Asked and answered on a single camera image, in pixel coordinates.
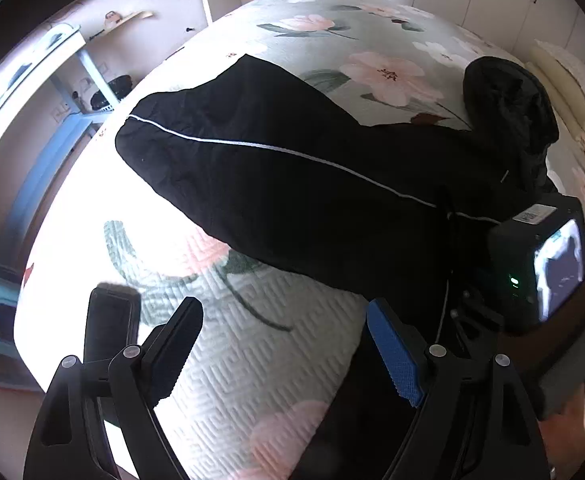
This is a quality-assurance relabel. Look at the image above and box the black hooded jacket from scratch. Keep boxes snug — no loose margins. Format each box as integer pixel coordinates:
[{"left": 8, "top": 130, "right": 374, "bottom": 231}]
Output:
[{"left": 114, "top": 55, "right": 559, "bottom": 298}]

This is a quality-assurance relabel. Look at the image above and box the person right hand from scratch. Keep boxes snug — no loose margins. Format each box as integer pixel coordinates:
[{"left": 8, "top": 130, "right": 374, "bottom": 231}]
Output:
[{"left": 539, "top": 384, "right": 585, "bottom": 479}]

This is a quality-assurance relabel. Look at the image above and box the floral green bedspread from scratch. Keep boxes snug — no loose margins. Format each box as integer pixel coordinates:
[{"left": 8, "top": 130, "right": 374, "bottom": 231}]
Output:
[{"left": 11, "top": 0, "right": 585, "bottom": 480}]

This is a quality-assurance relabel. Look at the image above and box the white floral pillow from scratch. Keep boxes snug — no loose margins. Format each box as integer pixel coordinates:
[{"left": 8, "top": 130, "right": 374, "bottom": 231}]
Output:
[{"left": 530, "top": 40, "right": 585, "bottom": 151}]

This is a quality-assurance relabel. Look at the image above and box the black round fan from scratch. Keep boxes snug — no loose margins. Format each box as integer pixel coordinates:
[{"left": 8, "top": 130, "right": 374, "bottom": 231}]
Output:
[{"left": 89, "top": 72, "right": 135, "bottom": 111}]

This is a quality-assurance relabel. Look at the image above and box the white blue desk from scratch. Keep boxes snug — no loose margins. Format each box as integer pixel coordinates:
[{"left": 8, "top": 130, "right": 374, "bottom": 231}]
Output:
[{"left": 0, "top": 25, "right": 119, "bottom": 268}]

